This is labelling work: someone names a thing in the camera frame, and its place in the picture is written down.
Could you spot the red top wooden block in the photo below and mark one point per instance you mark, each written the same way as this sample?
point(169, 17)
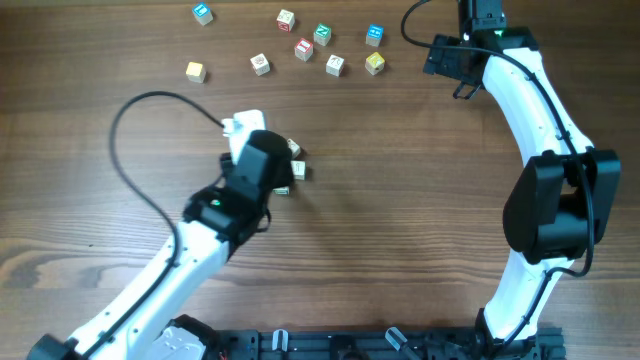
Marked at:
point(303, 49)

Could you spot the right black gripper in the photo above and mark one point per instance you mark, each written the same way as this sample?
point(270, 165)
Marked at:
point(440, 63)

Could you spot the wooden block green V side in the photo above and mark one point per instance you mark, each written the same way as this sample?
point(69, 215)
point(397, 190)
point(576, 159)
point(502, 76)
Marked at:
point(282, 190)

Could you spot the yellow top block carrot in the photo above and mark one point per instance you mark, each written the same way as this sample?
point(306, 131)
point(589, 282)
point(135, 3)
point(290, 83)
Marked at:
point(374, 63)

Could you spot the wooden block yellow side A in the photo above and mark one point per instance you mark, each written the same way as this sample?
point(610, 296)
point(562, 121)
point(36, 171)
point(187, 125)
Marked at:
point(294, 148)

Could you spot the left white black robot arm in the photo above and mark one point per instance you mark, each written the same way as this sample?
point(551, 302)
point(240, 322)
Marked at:
point(217, 221)

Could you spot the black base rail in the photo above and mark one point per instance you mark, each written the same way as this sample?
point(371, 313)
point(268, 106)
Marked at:
point(439, 343)

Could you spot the blue top wooden block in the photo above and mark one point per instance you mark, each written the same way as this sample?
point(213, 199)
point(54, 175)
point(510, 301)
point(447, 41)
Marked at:
point(202, 13)

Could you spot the green N wooden block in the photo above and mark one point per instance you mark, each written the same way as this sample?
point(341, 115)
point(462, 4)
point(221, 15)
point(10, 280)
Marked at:
point(322, 34)

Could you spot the yellow top wooden block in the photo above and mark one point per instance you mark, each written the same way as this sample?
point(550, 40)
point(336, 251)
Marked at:
point(196, 72)

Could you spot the red side wooden block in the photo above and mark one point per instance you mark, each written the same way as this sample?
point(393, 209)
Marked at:
point(285, 20)

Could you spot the wooden block red six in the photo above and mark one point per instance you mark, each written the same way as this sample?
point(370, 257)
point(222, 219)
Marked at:
point(334, 65)

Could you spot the blue top block right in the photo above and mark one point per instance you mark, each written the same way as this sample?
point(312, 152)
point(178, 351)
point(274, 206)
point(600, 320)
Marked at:
point(374, 35)

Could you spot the wooden block apple picture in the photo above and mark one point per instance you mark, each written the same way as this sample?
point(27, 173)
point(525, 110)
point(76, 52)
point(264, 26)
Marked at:
point(299, 170)

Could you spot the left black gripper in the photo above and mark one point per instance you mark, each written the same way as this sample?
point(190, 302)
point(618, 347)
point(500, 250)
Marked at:
point(285, 174)

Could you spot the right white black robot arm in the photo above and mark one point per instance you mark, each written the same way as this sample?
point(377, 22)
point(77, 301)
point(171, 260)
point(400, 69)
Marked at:
point(560, 205)

